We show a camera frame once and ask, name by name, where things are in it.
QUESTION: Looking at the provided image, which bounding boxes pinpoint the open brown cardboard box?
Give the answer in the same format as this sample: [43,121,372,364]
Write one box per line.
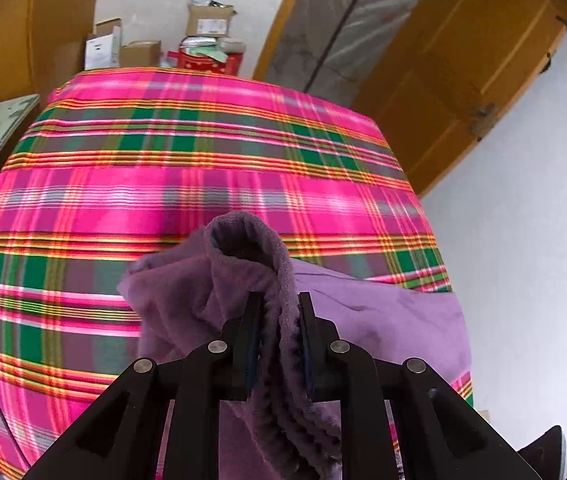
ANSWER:
[186,0,239,38]

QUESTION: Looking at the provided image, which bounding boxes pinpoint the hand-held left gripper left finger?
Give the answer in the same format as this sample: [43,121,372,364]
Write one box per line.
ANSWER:
[23,291,266,480]

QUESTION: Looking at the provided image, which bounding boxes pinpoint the red gift bag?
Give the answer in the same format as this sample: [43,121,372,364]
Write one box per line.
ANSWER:
[177,37,246,77]

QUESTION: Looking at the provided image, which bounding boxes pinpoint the small brown cardboard box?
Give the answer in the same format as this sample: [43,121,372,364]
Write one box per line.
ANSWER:
[120,41,161,68]

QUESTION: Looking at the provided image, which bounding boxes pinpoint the wooden wardrobe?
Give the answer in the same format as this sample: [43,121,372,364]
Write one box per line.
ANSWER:
[0,0,104,116]

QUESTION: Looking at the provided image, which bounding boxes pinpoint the pink plaid blanket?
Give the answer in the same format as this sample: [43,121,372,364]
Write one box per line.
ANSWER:
[0,67,474,480]

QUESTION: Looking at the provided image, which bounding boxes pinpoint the purple pants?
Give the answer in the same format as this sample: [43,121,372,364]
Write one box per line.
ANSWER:
[117,211,471,480]

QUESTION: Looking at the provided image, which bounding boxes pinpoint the translucent plastic sheet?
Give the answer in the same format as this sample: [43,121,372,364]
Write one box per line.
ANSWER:
[263,0,444,93]

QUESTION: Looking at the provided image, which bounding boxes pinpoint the white cardboard box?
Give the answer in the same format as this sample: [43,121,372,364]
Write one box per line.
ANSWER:
[84,19,123,71]

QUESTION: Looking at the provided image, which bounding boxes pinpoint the wooden door frame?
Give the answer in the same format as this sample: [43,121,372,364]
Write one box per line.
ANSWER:
[252,0,319,81]

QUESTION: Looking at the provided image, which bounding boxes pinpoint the wooden door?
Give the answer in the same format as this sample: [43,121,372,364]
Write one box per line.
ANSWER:
[351,0,567,196]

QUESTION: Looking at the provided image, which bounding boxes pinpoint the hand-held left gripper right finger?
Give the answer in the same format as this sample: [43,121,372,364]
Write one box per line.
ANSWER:
[298,291,544,480]

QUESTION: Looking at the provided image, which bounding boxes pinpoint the dark pointed object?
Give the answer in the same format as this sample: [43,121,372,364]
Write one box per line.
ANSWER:
[518,425,567,480]

